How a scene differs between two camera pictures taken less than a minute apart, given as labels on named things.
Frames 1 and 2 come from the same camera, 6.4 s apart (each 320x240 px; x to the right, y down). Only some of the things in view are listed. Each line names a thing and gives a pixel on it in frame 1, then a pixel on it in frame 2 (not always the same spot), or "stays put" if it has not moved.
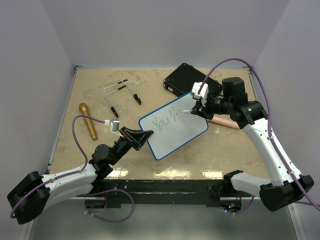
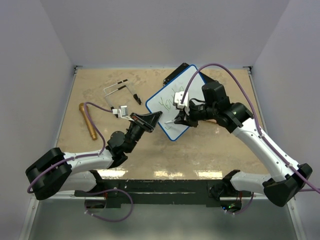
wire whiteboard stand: x=138 y=99 stays put
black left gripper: x=131 y=136 to x=147 y=121
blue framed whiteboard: x=172 y=127 to x=162 y=100
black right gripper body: x=211 y=107 to x=187 y=117
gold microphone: x=84 y=108 stays put
